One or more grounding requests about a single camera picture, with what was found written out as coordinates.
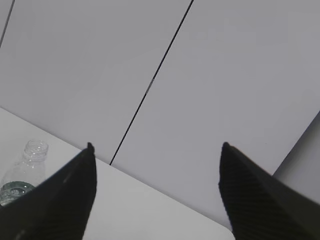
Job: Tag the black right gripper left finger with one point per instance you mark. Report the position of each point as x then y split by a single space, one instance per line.
57 209

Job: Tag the clear water bottle green label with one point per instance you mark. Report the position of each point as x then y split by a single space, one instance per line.
26 173

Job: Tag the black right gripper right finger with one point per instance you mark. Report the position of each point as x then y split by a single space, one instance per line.
260 207

